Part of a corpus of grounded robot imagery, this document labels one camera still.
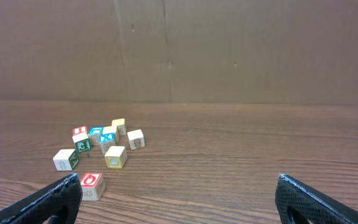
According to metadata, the yellow top middle block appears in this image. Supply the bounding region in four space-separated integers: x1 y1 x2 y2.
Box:
103 126 119 143

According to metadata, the yellow framed wooden block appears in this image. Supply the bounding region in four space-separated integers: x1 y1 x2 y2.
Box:
104 146 127 169

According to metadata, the plain wooden block green side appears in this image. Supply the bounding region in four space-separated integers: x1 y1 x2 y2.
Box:
53 149 80 171

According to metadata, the yellow top far block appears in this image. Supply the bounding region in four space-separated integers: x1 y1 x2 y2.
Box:
112 118 127 136

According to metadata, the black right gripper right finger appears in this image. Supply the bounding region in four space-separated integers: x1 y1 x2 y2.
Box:
275 174 358 224

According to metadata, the brown cardboard backdrop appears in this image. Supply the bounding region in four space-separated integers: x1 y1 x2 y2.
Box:
0 1 358 105

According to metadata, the blue L wooden block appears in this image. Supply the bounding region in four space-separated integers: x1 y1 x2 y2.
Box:
87 126 104 145

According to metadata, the red O wooden block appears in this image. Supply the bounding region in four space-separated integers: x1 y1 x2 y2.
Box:
80 172 106 201

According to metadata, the blue X wooden block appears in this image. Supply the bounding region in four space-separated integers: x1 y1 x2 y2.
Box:
99 133 116 154

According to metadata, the plain wooden block red print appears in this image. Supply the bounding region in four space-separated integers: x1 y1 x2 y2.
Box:
127 129 145 150

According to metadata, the green C wooden block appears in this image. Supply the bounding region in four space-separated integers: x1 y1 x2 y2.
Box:
72 133 92 154

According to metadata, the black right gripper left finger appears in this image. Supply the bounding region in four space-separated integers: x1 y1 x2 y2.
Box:
0 173 83 224

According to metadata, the red I wooden block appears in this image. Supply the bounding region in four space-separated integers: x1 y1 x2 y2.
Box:
72 126 88 136

